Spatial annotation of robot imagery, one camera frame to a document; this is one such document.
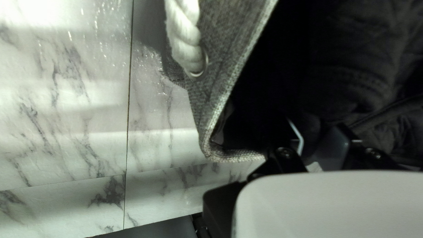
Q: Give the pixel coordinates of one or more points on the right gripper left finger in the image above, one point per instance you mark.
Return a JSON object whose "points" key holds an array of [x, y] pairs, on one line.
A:
{"points": [[281, 158]]}

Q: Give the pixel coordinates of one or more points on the black sweatshirt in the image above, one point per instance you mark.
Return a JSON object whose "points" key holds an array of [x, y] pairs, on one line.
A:
{"points": [[363, 49]]}

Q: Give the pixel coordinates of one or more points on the grey fabric basket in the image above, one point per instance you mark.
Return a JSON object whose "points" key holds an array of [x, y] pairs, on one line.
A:
{"points": [[224, 49]]}

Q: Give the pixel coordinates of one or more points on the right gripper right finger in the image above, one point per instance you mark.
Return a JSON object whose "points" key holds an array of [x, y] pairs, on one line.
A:
{"points": [[337, 148]]}

